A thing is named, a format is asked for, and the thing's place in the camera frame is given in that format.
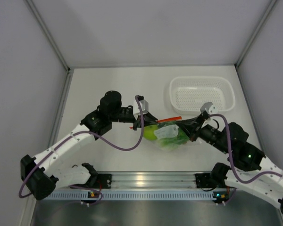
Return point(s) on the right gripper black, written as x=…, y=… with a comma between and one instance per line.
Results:
x=196, y=124

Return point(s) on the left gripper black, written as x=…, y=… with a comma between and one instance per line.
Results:
x=148, y=119

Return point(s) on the clear zip bag orange seal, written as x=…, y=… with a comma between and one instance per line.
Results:
x=166, y=128

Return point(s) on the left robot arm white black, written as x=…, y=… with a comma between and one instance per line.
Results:
x=42, y=174

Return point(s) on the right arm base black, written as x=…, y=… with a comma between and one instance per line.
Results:
x=203, y=180

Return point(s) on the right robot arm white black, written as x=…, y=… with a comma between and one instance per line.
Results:
x=249, y=168

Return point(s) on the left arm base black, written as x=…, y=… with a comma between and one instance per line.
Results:
x=102, y=180

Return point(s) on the green fake lettuce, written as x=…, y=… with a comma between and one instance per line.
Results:
x=172, y=143

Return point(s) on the green fake apple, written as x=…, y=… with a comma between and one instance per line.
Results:
x=149, y=132

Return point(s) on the white perforated plastic basket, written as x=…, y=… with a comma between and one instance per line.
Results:
x=188, y=94

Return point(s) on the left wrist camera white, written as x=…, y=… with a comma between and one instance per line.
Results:
x=140, y=107

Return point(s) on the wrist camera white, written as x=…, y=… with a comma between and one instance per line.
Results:
x=140, y=107
x=209, y=108

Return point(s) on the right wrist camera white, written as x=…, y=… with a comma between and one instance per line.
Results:
x=209, y=108

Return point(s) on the aluminium mounting rail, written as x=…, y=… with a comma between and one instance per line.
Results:
x=154, y=180

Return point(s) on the slotted grey cable duct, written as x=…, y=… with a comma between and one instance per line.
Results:
x=138, y=195

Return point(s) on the right aluminium frame post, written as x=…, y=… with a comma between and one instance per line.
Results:
x=256, y=31

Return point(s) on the aluminium frame post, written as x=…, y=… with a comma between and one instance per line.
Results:
x=45, y=30
x=256, y=31

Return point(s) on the left aluminium frame post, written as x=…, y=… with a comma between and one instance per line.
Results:
x=45, y=30

